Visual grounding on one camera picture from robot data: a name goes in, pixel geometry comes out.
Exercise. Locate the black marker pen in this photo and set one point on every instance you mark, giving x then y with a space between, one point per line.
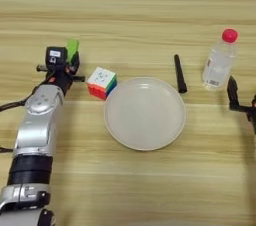
180 73

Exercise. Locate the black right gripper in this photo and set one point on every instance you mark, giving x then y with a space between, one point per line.
252 113

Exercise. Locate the clear bottle red cap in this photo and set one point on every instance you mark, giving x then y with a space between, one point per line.
218 63

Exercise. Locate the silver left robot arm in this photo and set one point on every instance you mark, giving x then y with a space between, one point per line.
38 123

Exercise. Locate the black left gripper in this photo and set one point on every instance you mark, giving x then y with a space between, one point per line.
61 78

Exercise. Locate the multicolour puzzle cube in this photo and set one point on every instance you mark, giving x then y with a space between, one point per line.
100 80

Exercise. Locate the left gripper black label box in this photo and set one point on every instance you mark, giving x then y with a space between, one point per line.
56 56

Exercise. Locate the green rectangular block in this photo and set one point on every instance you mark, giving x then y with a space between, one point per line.
72 46

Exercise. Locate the round beige plate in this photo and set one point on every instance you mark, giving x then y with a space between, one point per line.
145 116

